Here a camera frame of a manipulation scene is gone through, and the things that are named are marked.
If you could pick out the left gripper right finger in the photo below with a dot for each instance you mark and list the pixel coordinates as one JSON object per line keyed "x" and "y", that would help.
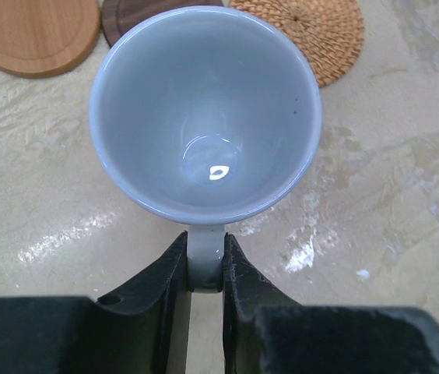
{"x": 266, "y": 331}

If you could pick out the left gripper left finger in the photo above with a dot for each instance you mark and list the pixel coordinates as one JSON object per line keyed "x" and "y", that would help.
{"x": 139, "y": 327}

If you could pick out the light blue cup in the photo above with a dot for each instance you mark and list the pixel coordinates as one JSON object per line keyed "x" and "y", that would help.
{"x": 205, "y": 116}

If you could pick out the small woven rattan coaster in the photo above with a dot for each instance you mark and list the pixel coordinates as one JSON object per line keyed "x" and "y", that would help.
{"x": 330, "y": 33}

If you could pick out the dark walnut coaster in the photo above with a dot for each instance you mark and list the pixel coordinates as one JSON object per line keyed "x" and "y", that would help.
{"x": 119, "y": 16}

